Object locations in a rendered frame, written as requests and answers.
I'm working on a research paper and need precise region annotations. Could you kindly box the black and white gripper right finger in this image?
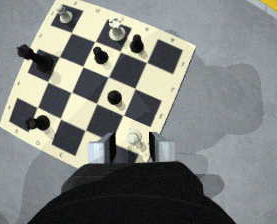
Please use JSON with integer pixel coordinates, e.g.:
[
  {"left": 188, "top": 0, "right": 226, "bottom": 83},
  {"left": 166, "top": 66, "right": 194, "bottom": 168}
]
[{"left": 149, "top": 132, "right": 176, "bottom": 162}]

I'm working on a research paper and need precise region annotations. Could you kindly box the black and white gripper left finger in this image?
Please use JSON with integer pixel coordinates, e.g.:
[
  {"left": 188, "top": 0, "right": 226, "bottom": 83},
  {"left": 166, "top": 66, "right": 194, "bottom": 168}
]
[{"left": 87, "top": 133, "right": 116, "bottom": 164}]

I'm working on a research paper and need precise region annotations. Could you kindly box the cream and black chessboard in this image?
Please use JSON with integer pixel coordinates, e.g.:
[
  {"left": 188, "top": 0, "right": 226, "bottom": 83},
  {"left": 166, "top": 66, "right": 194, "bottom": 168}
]
[{"left": 0, "top": 0, "right": 196, "bottom": 168}]

